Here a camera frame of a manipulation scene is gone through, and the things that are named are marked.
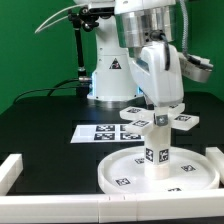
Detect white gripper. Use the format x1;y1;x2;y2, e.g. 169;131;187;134
128;42;184;127

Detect white cross table base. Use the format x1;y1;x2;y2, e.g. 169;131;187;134
120;103;199;136

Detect white round table top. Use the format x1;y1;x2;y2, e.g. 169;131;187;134
98;146;220;194

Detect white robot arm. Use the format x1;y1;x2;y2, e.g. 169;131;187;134
88;0;213;126

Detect white marker sheet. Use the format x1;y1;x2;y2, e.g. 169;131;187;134
71;124;144;143

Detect white front fence bar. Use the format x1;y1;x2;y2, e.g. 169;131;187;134
0;189;224;224

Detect white left fence bar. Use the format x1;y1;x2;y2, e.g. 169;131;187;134
0;154;23;196

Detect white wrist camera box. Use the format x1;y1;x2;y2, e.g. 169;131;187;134
178;53;213;83

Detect black cables on table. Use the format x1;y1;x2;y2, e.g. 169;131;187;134
13;78;91;104

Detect black camera stand pole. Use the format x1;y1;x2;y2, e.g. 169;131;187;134
68;10;89;98

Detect white curved cables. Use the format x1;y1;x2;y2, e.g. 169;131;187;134
34;3;88;35

